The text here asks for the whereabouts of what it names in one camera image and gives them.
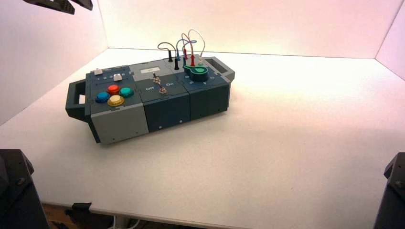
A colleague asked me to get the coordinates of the yellow round push button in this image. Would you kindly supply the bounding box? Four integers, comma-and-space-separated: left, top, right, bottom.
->
107, 95, 125, 107

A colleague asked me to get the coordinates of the white cable under table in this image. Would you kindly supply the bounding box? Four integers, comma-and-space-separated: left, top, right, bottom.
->
107, 216, 141, 229

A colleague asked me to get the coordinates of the black jumper cable with plugs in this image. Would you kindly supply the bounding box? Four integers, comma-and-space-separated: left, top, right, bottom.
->
157, 42, 180, 71

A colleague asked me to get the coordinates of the red jumper cable with plugs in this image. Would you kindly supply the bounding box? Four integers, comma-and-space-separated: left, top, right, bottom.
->
181, 32, 195, 67

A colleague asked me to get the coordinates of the blue round push button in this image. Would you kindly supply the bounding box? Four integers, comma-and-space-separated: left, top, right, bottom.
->
95, 92, 111, 104

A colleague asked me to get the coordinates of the green rotary knob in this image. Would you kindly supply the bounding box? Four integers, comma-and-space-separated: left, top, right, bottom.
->
183, 64, 209, 83

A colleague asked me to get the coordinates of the black table clamp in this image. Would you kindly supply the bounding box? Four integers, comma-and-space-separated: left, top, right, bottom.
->
65, 202, 115, 229

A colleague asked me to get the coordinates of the white jumper cable with plugs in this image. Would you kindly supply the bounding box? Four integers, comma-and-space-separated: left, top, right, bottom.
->
188, 29, 206, 66

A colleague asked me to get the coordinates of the grey and teal control box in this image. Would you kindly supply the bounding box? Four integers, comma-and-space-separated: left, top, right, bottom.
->
65, 54, 235, 146

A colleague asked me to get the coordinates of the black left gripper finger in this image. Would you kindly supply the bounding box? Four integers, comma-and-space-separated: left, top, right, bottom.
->
70, 0, 94, 11
22, 0, 75, 15

